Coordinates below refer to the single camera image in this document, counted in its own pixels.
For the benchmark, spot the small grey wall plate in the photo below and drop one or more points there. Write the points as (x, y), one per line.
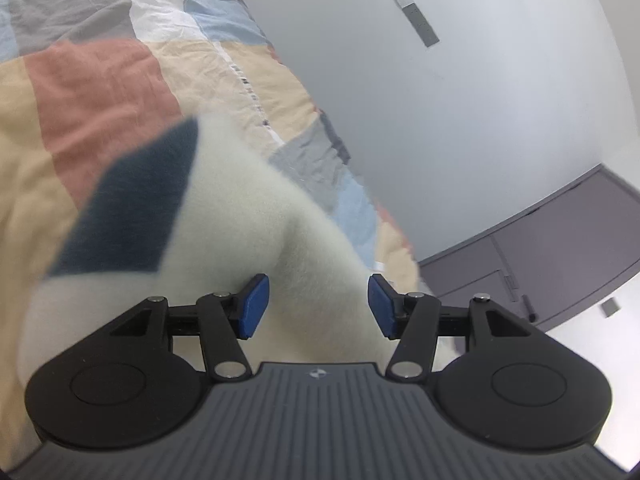
(610, 306)

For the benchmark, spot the grey door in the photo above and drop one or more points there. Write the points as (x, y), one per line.
(565, 250)

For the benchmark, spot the cream sweater with blue stripes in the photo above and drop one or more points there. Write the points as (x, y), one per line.
(240, 210)

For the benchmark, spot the patchwork quilt bed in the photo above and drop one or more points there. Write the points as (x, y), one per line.
(90, 90)

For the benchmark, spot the grey wall switch panel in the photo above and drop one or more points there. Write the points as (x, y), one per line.
(417, 20)

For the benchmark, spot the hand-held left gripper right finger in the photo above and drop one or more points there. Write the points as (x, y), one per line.
(382, 305)

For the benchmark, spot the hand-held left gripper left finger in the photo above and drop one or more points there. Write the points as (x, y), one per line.
(252, 305)

